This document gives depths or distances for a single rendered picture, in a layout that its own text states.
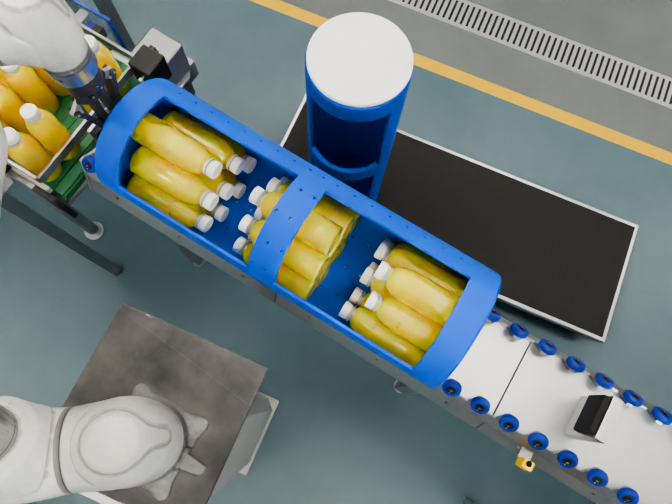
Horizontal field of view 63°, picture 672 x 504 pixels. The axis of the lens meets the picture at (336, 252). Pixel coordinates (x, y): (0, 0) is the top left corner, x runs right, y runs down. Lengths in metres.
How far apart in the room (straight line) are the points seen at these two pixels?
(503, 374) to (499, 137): 1.48
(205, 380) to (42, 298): 1.40
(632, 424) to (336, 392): 1.15
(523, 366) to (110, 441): 0.93
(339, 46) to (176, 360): 0.88
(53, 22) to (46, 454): 0.71
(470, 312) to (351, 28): 0.83
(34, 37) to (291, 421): 1.68
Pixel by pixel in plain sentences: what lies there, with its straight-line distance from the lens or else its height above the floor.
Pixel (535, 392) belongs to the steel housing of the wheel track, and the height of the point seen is 0.93.
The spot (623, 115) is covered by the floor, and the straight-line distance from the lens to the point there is 2.96.
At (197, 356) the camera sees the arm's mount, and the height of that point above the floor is 1.01.
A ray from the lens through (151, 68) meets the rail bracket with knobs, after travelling 1.59.
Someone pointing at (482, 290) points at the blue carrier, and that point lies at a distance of 1.12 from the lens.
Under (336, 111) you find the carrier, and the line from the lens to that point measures 1.48.
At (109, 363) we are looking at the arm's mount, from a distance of 1.34.
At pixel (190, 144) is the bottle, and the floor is 1.19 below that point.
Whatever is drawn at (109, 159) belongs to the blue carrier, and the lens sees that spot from 1.27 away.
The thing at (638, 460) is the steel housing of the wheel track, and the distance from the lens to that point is 1.55.
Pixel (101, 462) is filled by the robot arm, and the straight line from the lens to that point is 1.04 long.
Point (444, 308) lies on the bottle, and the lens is 1.13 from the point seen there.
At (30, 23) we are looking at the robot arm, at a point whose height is 1.55.
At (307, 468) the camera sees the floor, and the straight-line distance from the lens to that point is 2.29.
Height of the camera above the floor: 2.28
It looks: 75 degrees down
